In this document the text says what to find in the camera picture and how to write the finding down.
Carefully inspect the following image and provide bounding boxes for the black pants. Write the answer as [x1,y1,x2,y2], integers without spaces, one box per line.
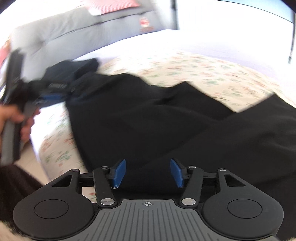
[43,59,295,240]

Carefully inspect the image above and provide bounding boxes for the person's left hand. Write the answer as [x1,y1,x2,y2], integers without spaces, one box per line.
[1,104,40,143]

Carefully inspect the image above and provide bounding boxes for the floral bed mat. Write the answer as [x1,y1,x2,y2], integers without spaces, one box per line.
[38,55,282,204]

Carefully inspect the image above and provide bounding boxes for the grey Pooh headboard cushion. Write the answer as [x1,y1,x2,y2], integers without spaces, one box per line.
[11,8,164,79]

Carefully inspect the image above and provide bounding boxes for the dark brown fleece sleeve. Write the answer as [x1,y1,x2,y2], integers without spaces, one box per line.
[0,165,43,223]

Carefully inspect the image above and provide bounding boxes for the pink pillow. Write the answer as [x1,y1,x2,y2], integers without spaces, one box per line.
[84,0,140,16]

